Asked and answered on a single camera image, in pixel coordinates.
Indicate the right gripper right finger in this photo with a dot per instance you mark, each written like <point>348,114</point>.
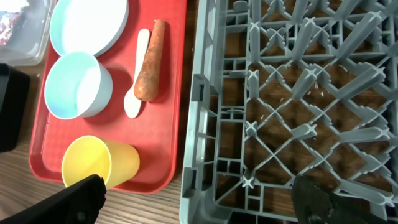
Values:
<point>314,204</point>

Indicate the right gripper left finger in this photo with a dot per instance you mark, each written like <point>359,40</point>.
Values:
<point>79,203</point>

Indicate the yellow plastic cup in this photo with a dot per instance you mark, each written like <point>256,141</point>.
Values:
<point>113,161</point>

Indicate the light blue bowl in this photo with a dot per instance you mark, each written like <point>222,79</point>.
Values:
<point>77,86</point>

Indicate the red sauce packet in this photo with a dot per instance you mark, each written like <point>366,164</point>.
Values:
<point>8,21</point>

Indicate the grey dishwasher rack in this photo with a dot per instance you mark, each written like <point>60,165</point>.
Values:
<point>286,89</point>

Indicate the red serving tray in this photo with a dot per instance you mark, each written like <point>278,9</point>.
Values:
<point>154,133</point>

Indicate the black plastic tray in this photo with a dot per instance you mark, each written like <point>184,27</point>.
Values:
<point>14,91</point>

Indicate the orange carrot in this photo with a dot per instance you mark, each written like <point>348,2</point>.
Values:
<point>148,81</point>

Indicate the clear plastic bin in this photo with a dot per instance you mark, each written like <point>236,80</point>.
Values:
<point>28,42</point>

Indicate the large light blue plate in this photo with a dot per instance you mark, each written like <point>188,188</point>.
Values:
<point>91,26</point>

